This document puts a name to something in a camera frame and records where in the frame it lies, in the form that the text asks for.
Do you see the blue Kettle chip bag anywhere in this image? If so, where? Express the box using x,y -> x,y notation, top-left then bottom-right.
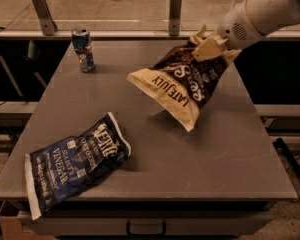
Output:
25,113 -> 131,220

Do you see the brown Late July chip bag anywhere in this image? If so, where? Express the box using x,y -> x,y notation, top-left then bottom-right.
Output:
127,42 -> 228,132

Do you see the left metal rail bracket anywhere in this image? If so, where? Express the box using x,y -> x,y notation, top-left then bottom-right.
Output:
31,0 -> 57,36

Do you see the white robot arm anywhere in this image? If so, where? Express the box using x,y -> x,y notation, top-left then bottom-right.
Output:
190,0 -> 300,64

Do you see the crushed blue soda can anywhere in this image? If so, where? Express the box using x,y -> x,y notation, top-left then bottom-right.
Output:
71,27 -> 95,73

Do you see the white horizontal rail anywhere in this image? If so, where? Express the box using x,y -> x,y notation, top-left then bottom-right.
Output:
0,29 -> 300,41

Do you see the middle metal rail bracket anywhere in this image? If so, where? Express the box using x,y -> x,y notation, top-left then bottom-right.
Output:
168,0 -> 182,36

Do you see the grey table drawer with handle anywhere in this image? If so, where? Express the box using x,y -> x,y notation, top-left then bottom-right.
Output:
17,211 -> 272,237

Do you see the metal rail bracket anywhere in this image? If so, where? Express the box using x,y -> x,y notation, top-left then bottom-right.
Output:
31,0 -> 57,36
168,0 -> 182,36

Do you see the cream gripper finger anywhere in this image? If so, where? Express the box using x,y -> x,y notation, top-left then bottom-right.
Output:
189,25 -> 206,45
192,37 -> 241,65

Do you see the cardboard box under table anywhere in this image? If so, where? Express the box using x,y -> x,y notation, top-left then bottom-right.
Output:
0,201 -> 55,240

